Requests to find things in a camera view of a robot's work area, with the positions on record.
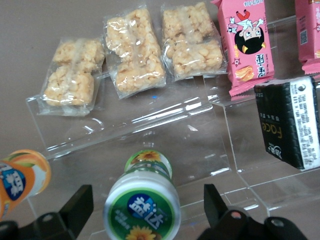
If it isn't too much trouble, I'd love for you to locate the pink cartoon snack pack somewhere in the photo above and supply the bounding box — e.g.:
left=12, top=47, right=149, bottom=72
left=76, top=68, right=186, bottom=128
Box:
left=294, top=0, right=320, bottom=75
left=210, top=0, right=276, bottom=102

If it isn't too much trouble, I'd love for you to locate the rice cracker clear pack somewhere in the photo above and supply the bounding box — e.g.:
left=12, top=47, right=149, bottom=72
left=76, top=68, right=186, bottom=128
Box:
left=159, top=1, right=228, bottom=82
left=37, top=36, right=106, bottom=117
left=103, top=3, right=168, bottom=100

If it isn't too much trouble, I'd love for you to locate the orange gum bottle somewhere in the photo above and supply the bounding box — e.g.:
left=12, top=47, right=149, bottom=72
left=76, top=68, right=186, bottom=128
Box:
left=0, top=149, right=53, bottom=221

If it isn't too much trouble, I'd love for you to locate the black tissue pack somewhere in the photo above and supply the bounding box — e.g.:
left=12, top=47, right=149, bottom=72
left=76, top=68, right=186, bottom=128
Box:
left=253, top=76, right=320, bottom=171

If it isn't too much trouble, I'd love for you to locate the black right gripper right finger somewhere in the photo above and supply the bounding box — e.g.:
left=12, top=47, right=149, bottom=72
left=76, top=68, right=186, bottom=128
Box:
left=197, top=184, right=301, bottom=240

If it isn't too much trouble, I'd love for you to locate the clear acrylic step stand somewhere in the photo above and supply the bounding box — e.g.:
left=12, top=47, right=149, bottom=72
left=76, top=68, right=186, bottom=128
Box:
left=24, top=67, right=272, bottom=240
left=207, top=13, right=320, bottom=213

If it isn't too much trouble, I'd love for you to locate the green gum bottle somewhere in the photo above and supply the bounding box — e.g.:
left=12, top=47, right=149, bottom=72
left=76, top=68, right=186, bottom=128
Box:
left=103, top=149, right=182, bottom=240

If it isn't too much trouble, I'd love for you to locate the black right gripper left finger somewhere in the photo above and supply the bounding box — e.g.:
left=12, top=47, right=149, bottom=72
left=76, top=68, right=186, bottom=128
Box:
left=0, top=184, right=95, bottom=240

